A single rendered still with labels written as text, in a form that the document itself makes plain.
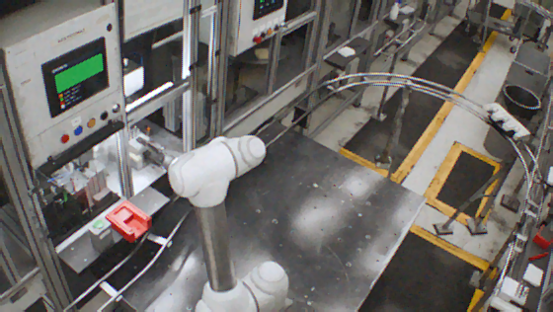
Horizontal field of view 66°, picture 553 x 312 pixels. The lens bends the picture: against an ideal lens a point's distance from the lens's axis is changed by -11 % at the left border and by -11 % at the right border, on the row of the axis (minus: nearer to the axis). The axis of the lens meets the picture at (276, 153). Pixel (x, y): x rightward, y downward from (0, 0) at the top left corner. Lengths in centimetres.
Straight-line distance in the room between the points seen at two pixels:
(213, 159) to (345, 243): 108
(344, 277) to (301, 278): 20
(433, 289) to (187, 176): 216
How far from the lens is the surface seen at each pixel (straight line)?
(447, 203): 384
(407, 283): 319
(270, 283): 184
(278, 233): 234
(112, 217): 202
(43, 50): 152
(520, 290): 223
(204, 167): 146
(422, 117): 470
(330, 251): 232
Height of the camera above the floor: 246
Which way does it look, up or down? 40 degrees down
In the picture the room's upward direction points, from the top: 9 degrees clockwise
